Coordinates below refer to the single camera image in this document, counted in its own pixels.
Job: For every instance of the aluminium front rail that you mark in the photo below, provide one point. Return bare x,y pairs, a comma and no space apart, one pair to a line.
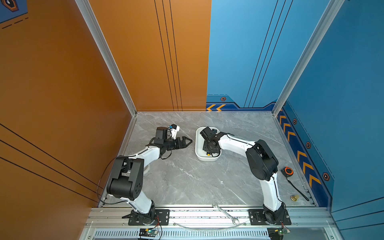
207,217

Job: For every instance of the green circuit board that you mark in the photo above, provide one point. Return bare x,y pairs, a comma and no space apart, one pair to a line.
278,234
149,234

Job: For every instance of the white plastic bin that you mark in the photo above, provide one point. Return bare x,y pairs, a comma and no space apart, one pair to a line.
202,151

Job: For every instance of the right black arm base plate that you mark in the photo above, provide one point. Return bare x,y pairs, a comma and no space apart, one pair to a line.
259,217

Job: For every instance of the small brass fitting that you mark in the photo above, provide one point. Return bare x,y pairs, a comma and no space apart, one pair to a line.
294,198

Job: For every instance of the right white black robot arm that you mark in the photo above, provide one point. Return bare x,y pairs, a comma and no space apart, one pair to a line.
263,165

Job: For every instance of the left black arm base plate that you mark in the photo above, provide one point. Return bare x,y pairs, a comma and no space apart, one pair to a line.
156,216

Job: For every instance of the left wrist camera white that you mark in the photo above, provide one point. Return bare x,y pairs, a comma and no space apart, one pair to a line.
173,129

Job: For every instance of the right green circuit board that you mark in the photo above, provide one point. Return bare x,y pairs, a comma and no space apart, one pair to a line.
278,234

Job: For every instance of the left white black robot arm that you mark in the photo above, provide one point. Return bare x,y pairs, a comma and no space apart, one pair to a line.
127,175

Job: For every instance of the left green circuit board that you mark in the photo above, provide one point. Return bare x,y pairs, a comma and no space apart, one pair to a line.
149,234

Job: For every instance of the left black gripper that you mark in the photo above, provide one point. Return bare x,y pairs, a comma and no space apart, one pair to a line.
178,145

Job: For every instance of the silver wrench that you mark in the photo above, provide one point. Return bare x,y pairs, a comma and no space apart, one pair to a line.
234,220

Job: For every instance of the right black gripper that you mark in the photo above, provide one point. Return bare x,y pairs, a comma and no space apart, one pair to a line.
204,148

